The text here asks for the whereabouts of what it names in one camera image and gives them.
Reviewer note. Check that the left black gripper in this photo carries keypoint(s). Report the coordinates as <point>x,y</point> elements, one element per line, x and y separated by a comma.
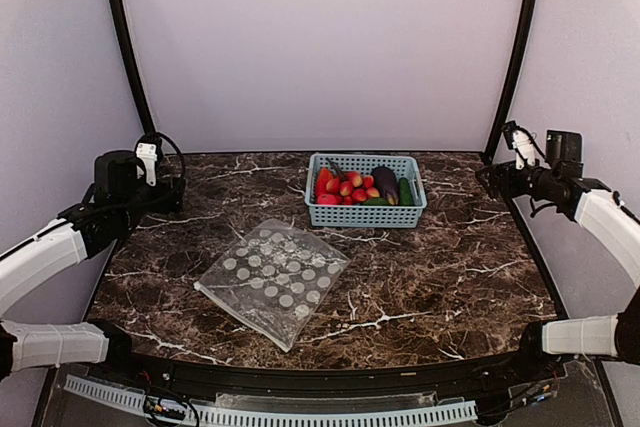
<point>170,199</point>

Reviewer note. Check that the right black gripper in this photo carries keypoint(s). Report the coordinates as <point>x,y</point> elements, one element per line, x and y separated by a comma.
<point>496,170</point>

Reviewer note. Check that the light blue plastic basket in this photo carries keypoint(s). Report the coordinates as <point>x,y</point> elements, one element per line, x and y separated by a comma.
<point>359,216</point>

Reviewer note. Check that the green toy cucumber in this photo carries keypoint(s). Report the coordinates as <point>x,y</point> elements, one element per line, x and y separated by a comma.
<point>405,193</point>

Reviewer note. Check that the purple toy eggplant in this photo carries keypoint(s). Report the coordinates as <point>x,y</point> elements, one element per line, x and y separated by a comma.
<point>386,183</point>

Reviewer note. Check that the green toy lime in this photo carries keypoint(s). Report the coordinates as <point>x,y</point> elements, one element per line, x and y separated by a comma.
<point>376,201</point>

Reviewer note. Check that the clear dotted zip bag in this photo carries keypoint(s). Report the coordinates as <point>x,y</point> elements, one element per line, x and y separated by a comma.
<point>273,280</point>

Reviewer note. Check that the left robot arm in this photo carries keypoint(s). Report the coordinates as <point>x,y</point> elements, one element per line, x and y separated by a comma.
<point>125,189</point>

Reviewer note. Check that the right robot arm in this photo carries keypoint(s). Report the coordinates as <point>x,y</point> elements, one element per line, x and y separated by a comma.
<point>601,212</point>

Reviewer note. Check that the red lychee bunch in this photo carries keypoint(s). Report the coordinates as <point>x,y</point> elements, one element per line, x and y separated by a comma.
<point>352,187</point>

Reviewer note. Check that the red orange toy pepper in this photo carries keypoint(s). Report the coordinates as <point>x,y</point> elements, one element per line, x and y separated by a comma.
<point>323,178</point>

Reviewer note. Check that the right black frame post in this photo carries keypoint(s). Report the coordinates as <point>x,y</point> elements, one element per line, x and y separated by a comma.
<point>511,79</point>

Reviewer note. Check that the black frame post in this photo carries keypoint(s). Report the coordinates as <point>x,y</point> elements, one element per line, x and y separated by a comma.
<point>511,79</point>
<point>119,19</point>

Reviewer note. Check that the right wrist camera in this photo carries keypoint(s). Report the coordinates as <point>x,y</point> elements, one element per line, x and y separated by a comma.
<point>518,139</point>

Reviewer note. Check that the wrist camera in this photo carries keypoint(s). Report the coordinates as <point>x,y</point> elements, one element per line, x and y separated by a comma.
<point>518,139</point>
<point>148,154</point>

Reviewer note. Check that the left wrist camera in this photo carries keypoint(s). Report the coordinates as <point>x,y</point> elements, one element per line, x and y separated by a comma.
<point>148,154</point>

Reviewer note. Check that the black front table rail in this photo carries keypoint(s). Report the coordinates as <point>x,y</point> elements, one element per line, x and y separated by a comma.
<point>482,377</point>

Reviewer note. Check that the slotted grey cable duct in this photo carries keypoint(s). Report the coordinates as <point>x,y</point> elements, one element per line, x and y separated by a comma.
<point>248,410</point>

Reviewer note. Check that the left black frame post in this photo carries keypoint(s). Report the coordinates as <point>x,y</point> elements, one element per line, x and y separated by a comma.
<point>119,19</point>

